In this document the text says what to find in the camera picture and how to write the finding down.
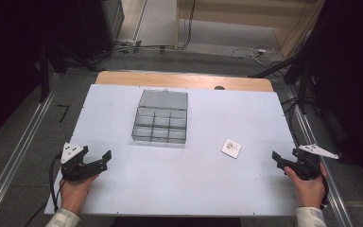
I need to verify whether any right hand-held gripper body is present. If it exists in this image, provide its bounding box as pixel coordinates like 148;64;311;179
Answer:
291;144;341;182

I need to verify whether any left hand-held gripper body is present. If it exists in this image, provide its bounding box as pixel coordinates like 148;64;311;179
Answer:
60;142;92;183

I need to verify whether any small white square card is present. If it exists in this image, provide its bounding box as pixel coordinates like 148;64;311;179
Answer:
220;138;243;160

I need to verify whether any clear plastic compartment box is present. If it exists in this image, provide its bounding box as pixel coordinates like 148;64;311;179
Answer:
130;88;189;145

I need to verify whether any person's right hand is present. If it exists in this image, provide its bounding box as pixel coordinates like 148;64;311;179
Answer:
283;162;329;210

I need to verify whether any person's left hand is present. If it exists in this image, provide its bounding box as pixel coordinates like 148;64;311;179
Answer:
59;174;99;216

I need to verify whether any black metal stand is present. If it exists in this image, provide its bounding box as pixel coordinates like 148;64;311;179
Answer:
248;29;325;116
37;41;100;104

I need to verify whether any grey power strip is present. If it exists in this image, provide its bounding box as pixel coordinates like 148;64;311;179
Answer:
115;39;143;53

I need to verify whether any black cabinet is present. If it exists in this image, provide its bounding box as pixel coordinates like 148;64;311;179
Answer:
77;0;126;61

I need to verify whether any metal floor rail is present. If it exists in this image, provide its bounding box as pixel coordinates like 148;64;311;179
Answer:
286;86;355;227
0;73;61;227

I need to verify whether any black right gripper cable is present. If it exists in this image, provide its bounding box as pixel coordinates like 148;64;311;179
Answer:
308;156;331;210

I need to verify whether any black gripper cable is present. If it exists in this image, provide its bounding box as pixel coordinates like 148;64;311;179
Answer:
308;156;331;210
48;151;64;213

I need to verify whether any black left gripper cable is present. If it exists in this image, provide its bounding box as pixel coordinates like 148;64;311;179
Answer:
48;151;64;213

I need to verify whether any white floor cable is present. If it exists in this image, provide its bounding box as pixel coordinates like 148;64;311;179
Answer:
231;44;278;68

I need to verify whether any black floor cable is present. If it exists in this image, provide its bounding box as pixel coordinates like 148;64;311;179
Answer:
94;0;198;60

